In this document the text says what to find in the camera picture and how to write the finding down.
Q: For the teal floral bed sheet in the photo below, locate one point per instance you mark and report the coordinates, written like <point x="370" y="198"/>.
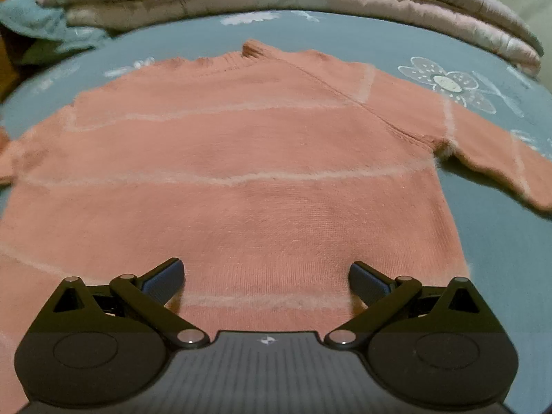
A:
<point x="509" y="246"/>

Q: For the pink knit sweater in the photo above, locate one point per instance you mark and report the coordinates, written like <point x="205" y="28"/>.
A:
<point x="258" y="146"/>

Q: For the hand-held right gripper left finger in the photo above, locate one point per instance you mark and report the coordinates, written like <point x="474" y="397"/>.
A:
<point x="166" y="279"/>

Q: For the teal pillow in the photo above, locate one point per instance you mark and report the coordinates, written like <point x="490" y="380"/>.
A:
<point x="26" y="13"/>

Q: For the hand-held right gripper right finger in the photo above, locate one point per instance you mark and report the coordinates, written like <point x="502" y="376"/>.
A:
<point x="366" y="283"/>

